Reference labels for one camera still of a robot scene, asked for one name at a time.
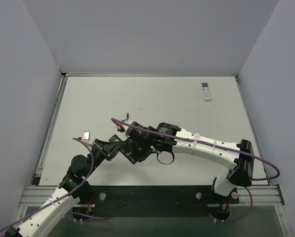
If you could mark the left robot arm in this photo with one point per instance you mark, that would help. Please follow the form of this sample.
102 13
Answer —
70 191

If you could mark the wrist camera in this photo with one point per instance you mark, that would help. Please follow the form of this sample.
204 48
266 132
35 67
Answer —
85 136
120 127

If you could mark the black remote control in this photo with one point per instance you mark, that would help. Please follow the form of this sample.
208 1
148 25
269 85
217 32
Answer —
128 154

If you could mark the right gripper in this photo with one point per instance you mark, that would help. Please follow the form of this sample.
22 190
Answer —
128 155

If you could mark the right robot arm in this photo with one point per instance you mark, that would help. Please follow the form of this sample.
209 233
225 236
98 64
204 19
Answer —
237 158

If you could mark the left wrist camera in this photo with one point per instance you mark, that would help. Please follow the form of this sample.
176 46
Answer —
85 136

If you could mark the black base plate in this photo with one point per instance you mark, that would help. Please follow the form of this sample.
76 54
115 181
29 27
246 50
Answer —
107 202

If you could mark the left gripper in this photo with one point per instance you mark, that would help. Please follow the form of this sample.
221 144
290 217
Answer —
102 149

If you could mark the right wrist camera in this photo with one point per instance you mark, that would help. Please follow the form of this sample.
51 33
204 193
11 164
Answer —
120 127

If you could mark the white remote control far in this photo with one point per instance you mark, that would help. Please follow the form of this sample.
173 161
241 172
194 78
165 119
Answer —
206 92

